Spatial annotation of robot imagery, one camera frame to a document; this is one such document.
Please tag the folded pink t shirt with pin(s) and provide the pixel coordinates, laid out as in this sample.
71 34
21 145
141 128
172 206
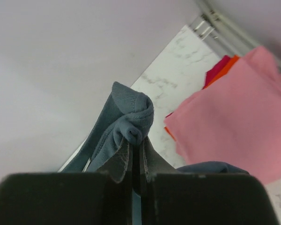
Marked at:
236 119

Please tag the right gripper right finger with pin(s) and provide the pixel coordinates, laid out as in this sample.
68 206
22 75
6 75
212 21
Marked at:
151 163

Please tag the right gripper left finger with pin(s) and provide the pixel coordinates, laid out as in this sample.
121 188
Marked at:
117 200

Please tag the grey-blue t shirt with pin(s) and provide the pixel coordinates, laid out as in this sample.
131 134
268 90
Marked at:
128 114

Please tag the right aluminium frame post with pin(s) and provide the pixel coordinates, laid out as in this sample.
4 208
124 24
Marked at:
237 26

